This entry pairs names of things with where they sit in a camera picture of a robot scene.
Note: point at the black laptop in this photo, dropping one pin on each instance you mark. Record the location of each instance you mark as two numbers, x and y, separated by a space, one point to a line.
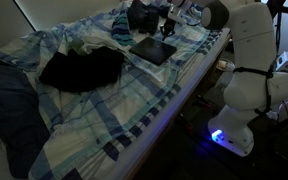
153 50

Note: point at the dark blue garment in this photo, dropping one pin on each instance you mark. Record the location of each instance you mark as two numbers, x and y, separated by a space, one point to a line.
10 113

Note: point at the white mattress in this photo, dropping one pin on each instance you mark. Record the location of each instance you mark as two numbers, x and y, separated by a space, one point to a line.
170 110

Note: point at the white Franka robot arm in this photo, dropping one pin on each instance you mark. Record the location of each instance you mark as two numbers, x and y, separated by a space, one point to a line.
250 66

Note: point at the black bag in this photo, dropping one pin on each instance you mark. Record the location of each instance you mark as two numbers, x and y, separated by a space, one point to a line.
143 16

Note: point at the blue plaid duvet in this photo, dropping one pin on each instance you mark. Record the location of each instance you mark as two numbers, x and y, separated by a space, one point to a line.
94 116

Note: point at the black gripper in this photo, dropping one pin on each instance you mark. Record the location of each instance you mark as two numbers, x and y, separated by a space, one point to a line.
170 22

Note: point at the black garment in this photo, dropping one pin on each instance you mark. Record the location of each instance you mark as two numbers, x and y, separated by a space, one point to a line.
84 70

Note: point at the white crumpled cloth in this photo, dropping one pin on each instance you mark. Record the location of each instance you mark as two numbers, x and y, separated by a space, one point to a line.
99 41

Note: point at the teal navy striped towel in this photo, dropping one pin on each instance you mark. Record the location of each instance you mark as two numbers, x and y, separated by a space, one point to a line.
122 31

